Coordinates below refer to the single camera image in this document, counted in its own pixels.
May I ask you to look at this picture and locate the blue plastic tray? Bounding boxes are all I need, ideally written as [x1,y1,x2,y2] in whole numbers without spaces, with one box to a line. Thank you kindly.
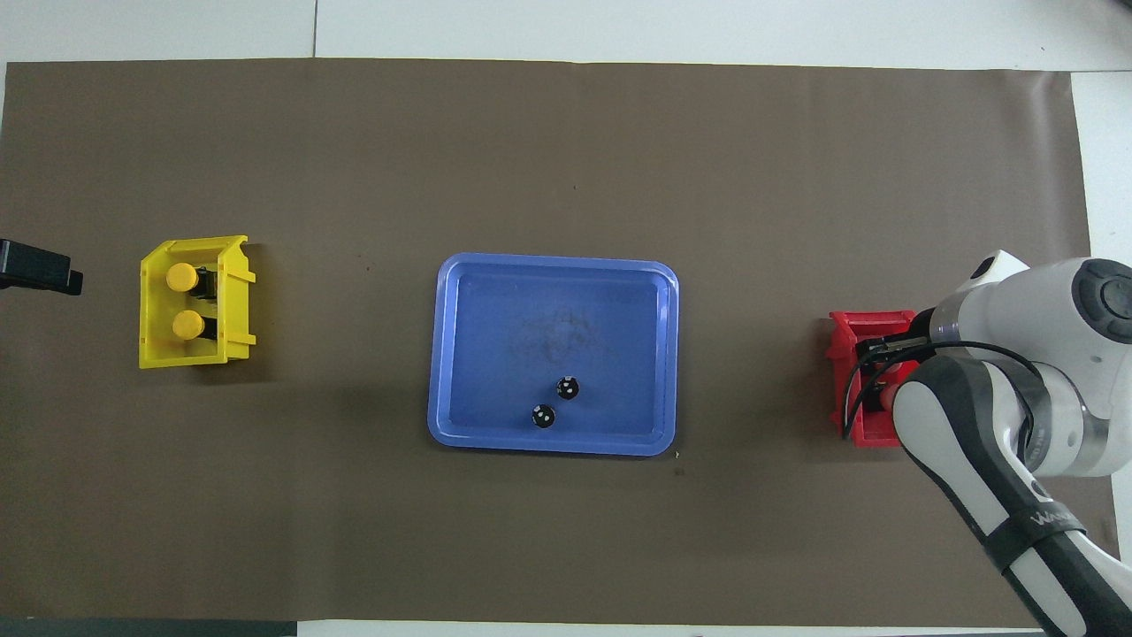
[427,252,680,457]

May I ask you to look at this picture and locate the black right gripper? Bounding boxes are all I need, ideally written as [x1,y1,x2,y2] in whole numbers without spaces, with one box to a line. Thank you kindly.
[853,331,935,362]

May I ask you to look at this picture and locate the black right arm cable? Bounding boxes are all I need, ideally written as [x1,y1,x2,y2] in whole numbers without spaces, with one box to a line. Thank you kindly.
[842,341,1046,443]

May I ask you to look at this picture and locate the yellow push button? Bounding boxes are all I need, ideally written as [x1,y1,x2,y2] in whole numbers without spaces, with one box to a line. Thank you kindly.
[172,310,218,342]
[165,263,218,298]

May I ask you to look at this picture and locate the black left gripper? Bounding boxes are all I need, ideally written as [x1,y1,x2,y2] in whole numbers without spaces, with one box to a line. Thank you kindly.
[0,239,84,296]

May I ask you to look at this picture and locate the yellow plastic bin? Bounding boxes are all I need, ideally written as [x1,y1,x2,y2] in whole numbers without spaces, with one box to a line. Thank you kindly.
[139,234,258,370]

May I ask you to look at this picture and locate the red plastic bin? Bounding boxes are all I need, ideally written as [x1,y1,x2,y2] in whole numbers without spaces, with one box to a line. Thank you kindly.
[826,310,921,449]

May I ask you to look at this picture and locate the brown paper mat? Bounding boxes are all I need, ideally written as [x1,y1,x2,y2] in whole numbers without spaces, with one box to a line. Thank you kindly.
[0,58,1093,625]

